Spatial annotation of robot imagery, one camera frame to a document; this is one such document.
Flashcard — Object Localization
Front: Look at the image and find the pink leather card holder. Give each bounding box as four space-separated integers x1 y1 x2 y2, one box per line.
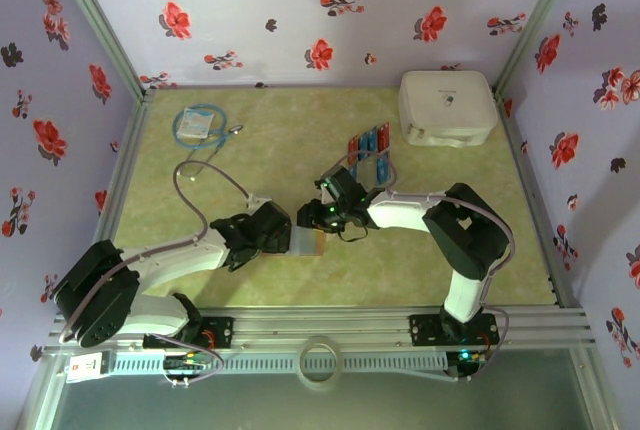
287 227 326 257

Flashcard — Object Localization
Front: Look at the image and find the row of red-blue packets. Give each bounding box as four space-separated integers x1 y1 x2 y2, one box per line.
344 123 396 187

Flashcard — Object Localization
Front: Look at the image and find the blue stethoscope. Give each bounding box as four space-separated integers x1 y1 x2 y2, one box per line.
172 103 246 181

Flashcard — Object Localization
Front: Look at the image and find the white and blue packet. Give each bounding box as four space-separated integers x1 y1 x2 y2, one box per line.
177 108 214 140

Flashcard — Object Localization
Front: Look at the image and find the clear tape roll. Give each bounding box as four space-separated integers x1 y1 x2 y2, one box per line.
298 335 344 392

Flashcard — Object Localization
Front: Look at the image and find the white plastic lidded container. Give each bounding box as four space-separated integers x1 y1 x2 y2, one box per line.
398 70 500 149

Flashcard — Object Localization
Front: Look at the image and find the white power adapter box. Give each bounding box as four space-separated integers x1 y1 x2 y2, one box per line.
64 351 112 384

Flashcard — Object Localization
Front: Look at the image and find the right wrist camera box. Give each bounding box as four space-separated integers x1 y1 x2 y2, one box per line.
313 172 337 204

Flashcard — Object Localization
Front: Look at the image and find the left arm grey cable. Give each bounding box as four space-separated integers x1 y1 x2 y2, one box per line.
59 160 261 389

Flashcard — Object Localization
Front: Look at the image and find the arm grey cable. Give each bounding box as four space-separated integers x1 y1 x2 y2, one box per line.
59 160 261 389
319 148 516 384

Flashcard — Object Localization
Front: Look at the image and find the long aluminium frame rail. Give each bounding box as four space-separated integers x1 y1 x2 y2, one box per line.
47 307 599 354

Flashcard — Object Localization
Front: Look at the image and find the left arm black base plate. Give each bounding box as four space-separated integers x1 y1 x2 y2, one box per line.
143 317 235 350

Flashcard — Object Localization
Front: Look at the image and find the grey slotted cable duct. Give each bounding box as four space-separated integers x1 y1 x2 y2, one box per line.
109 352 449 376

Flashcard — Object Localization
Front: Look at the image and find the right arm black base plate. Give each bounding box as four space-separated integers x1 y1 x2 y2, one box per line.
408 313 501 349

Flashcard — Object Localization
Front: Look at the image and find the aluminium frame side rail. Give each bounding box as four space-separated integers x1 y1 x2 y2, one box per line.
492 87 584 309
54 88 155 321

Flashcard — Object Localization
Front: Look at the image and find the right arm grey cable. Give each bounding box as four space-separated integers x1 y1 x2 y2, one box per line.
319 148 516 384

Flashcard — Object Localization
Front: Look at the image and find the aluminium frame post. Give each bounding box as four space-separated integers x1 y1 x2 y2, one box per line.
492 0 586 94
47 0 149 96

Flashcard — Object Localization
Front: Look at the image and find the aluminium frame leg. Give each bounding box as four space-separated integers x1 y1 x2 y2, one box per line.
17 352 64 430
572 349 621 430

